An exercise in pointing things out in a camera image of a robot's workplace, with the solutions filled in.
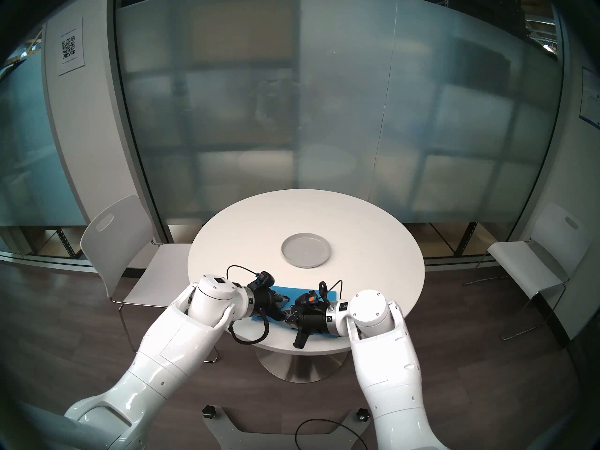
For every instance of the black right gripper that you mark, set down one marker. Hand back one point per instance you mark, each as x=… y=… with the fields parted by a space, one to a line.
x=316 y=321

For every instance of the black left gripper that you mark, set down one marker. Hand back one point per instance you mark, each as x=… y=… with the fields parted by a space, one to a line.
x=266 y=303

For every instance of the blue cloth napkin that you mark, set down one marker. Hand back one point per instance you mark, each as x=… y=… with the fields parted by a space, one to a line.
x=283 y=290

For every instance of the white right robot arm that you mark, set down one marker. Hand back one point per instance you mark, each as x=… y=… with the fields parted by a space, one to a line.
x=389 y=360

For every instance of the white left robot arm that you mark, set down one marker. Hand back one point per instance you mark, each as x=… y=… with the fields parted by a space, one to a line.
x=187 y=341

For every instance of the grey round plate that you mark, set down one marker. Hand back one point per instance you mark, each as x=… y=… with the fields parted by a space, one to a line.
x=306 y=251

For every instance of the brushed steel table base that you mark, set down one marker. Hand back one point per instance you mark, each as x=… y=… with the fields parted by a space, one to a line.
x=300 y=367

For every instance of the black star knob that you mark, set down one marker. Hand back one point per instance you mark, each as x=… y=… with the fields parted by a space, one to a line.
x=210 y=412
x=362 y=414

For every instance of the white plastic chair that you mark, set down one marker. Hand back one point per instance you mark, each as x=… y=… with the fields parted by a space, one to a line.
x=539 y=261
x=117 y=233

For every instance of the white QR code sign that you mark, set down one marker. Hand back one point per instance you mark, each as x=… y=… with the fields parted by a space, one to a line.
x=70 y=46

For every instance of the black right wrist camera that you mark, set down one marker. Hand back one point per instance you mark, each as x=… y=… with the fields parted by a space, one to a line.
x=316 y=300

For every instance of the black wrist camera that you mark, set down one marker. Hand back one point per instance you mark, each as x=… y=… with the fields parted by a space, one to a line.
x=316 y=300
x=265 y=279

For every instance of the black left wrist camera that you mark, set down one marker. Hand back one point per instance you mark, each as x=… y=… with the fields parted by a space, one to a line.
x=265 y=279

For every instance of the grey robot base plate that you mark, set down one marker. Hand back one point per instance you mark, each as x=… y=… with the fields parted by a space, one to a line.
x=281 y=438

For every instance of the black metal shelf frame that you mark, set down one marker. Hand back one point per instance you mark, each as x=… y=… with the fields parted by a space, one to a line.
x=466 y=240
x=58 y=242

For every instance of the white wall poster blue trim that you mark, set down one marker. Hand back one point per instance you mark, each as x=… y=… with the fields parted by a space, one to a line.
x=590 y=97

